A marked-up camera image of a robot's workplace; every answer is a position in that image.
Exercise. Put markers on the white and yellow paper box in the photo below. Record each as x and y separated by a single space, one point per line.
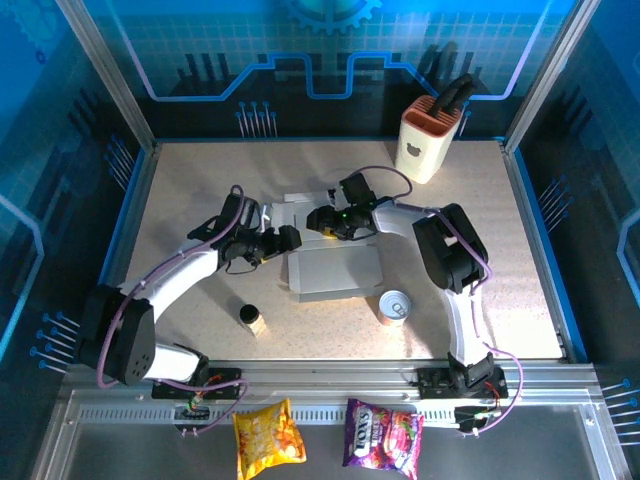
335 270

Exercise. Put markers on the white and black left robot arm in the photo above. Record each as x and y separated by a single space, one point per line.
175 275

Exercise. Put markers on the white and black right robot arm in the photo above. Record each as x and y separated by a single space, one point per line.
465 320

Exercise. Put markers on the small jar with black lid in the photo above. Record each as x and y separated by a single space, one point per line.
248 314

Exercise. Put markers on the tin can with pull tab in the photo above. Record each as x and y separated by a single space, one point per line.
395 305

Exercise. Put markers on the cream knife block orange top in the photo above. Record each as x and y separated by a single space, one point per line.
420 150

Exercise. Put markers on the yellow snack bag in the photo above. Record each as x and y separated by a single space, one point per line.
265 440

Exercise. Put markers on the purple candy bag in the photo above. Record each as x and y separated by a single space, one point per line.
380 440

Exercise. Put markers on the aluminium lower tray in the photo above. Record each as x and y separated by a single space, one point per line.
150 450

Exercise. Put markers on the aluminium side rail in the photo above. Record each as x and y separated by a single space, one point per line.
541 250
138 200

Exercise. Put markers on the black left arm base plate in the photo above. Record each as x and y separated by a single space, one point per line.
225 377

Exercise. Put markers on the aluminium front rail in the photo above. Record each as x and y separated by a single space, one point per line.
325 380

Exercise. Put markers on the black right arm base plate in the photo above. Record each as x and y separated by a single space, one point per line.
430 382

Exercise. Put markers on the aluminium frame post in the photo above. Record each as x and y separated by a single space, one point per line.
110 80
549 75

